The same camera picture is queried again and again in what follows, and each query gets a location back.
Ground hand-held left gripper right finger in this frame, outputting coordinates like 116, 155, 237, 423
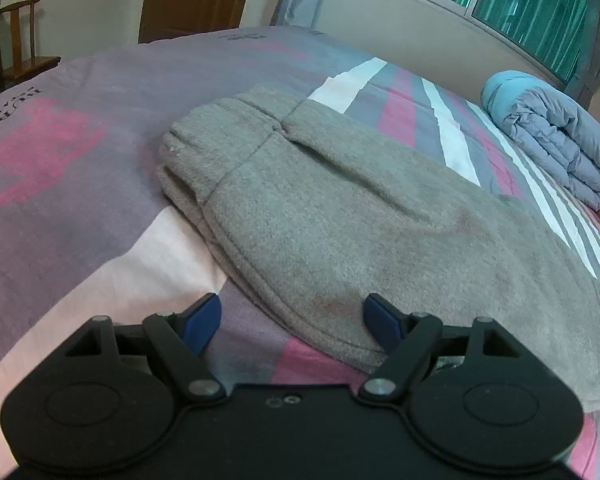
357, 292, 524, 406

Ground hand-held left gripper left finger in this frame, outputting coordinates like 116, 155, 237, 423
62, 292, 228, 406

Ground grey fleece pants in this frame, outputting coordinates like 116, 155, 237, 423
156, 85, 600, 413

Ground striped bed sheet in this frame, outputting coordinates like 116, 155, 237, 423
0, 25, 600, 480

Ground blue-grey folded duvet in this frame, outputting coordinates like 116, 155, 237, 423
481, 71, 600, 211

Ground wooden chair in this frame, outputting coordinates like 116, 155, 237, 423
0, 0, 62, 92

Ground brown wooden door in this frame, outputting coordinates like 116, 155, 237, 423
138, 0, 258, 45

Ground window with green glass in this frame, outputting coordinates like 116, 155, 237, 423
330, 0, 597, 80

